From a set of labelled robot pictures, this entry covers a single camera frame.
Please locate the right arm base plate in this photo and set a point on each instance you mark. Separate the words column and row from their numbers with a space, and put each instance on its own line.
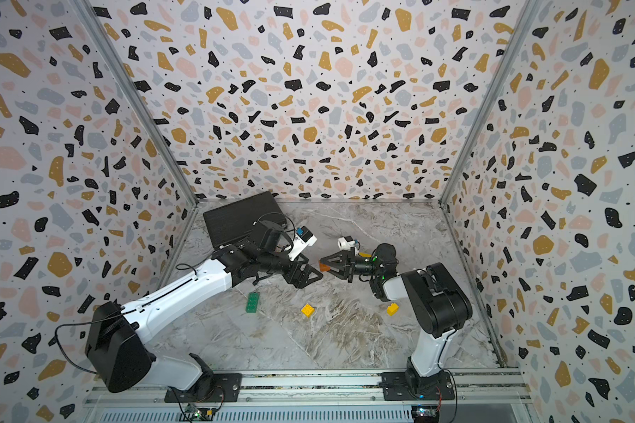
column 408, row 385

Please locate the yellow square lego brick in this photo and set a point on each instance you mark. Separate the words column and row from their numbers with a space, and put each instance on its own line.
column 308, row 310

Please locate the small circuit board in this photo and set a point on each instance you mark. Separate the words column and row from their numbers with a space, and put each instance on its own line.
column 200, row 414

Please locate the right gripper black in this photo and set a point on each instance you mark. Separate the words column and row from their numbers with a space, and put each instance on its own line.
column 347, row 271

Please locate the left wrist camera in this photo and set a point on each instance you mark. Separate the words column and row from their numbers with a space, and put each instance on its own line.
column 304, row 238

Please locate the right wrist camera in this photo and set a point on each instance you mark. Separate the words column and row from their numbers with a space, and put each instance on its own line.
column 348, row 243

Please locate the black briefcase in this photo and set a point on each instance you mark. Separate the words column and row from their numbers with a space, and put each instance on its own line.
column 232, row 222

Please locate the aluminium front rail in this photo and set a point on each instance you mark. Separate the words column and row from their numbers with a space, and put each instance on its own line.
column 338, row 387

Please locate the green lego brick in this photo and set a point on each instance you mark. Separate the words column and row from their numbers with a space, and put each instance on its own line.
column 252, row 303

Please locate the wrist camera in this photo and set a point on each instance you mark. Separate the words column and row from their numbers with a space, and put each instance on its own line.
column 348, row 243
column 304, row 238

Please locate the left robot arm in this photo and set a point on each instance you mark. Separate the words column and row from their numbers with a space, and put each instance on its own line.
column 119, row 336

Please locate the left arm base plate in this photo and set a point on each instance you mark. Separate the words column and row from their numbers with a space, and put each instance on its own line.
column 216, row 388

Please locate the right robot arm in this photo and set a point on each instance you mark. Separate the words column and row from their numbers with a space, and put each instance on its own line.
column 440, row 306

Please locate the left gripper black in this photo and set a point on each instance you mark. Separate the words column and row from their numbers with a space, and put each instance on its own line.
column 302, row 280

